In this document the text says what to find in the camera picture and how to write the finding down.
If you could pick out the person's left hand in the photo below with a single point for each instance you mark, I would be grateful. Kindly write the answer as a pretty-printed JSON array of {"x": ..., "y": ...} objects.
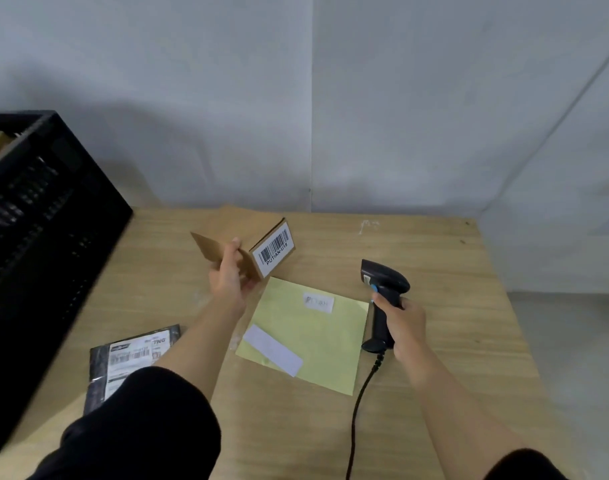
[{"x": 229, "y": 284}]

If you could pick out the person's right hand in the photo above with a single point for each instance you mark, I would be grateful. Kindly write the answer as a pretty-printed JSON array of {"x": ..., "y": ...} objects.
[{"x": 407, "y": 329}]

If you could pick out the black plastic crate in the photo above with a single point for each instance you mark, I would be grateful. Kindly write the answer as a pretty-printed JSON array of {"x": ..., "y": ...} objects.
[{"x": 44, "y": 244}]

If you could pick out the person's right forearm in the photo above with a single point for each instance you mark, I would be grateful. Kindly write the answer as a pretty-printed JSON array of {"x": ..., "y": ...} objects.
[{"x": 454, "y": 404}]

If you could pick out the person's left forearm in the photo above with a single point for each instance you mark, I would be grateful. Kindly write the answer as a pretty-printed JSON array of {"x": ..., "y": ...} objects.
[{"x": 194, "y": 349}]

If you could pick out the cardboard box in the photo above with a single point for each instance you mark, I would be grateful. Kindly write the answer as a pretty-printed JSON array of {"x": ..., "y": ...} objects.
[{"x": 209, "y": 247}]

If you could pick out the blank white label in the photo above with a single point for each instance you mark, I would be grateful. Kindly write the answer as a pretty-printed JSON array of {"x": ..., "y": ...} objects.
[{"x": 273, "y": 350}]

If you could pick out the small black parcel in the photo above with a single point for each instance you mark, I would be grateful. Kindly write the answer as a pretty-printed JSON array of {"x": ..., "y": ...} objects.
[{"x": 114, "y": 354}]

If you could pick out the small white return sticker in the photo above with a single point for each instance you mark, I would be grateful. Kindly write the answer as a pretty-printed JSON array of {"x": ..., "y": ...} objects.
[{"x": 318, "y": 302}]

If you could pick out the yellow sticker backing sheet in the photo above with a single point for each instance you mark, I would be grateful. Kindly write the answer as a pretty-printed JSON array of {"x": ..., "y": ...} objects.
[{"x": 324, "y": 344}]

